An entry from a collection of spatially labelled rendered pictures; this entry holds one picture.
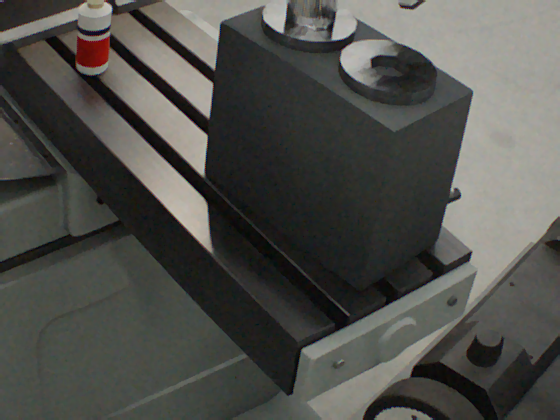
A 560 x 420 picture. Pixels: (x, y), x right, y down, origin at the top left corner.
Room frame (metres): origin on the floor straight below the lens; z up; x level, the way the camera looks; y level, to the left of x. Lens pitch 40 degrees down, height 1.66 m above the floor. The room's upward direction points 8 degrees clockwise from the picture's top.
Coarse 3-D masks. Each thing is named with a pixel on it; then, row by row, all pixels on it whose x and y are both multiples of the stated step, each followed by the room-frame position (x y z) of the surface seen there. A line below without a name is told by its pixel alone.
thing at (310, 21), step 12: (288, 0) 0.92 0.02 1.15; (300, 0) 0.90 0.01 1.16; (312, 0) 0.90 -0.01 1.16; (324, 0) 0.90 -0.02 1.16; (336, 0) 0.91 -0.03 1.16; (288, 12) 0.91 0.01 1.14; (300, 12) 0.90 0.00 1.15; (312, 12) 0.90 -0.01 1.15; (324, 12) 0.90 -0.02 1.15; (336, 12) 0.92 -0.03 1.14; (300, 24) 0.90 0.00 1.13; (312, 24) 0.90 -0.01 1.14; (324, 24) 0.90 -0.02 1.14
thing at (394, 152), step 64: (256, 64) 0.88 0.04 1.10; (320, 64) 0.86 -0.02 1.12; (384, 64) 0.87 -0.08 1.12; (256, 128) 0.87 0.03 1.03; (320, 128) 0.82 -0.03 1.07; (384, 128) 0.78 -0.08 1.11; (448, 128) 0.84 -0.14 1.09; (256, 192) 0.87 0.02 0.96; (320, 192) 0.82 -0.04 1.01; (384, 192) 0.77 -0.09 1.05; (448, 192) 0.86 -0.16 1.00; (320, 256) 0.81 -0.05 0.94; (384, 256) 0.79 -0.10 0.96
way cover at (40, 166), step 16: (0, 96) 1.11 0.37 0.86; (0, 112) 1.07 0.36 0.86; (16, 112) 1.08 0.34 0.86; (0, 128) 1.03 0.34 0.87; (16, 128) 1.04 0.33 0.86; (0, 144) 1.00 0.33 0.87; (16, 144) 1.01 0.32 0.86; (32, 144) 1.02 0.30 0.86; (0, 160) 0.96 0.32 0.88; (16, 160) 0.97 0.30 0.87; (32, 160) 0.98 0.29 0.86; (48, 160) 0.99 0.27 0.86; (0, 176) 0.93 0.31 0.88; (16, 176) 0.94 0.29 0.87; (32, 176) 0.95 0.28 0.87
